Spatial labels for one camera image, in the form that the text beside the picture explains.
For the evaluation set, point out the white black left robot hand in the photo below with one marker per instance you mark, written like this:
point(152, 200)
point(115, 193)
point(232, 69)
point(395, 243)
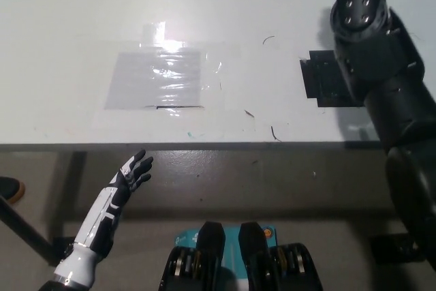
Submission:
point(116, 199)

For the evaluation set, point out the grey table leg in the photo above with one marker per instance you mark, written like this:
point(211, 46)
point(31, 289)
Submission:
point(73, 185)

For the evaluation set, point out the dark diagonal metal bar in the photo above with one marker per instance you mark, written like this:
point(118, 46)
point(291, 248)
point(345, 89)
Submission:
point(25, 228)

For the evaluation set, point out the black shoe with tan sole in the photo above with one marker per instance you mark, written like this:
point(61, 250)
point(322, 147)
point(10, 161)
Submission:
point(10, 188)

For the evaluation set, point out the clear glossy tape patch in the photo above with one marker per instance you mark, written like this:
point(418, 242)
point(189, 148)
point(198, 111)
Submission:
point(156, 79)

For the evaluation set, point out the black tape patch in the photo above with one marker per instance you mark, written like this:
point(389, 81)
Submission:
point(320, 79)

